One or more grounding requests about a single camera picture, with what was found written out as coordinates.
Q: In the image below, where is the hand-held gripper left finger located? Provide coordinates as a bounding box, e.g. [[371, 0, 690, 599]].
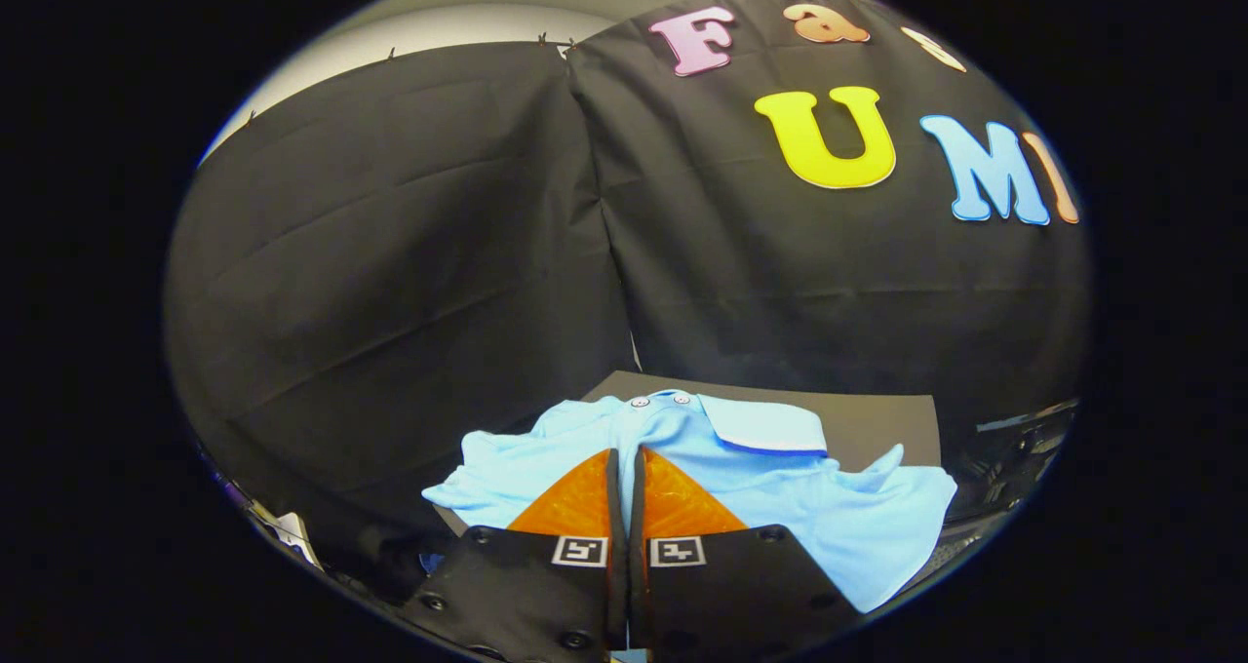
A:
[[400, 447, 631, 663]]

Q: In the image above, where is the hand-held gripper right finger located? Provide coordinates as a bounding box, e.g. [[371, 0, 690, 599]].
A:
[[628, 445, 865, 663]]

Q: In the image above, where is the light blue polo shirt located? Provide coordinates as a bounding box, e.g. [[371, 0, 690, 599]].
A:
[[421, 388, 958, 615]]

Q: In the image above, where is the dark washing machine lid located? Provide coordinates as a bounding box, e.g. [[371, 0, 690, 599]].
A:
[[946, 398, 1081, 526]]

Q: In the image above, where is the dark-topped grey cabinet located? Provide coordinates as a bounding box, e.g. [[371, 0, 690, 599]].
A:
[[434, 370, 943, 547]]

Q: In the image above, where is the black backdrop cloth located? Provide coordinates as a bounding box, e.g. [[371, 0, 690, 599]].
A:
[[164, 0, 1091, 586]]

